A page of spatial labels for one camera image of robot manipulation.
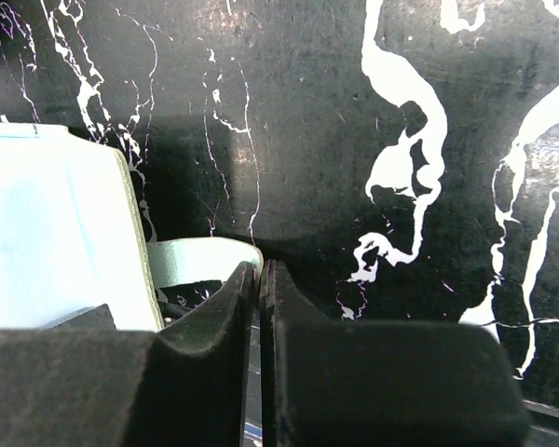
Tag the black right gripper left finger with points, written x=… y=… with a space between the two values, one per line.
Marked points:
x=183 y=386

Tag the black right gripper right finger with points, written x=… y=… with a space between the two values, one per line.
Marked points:
x=379 y=383

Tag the green card holder wallet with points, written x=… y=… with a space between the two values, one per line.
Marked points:
x=71 y=236

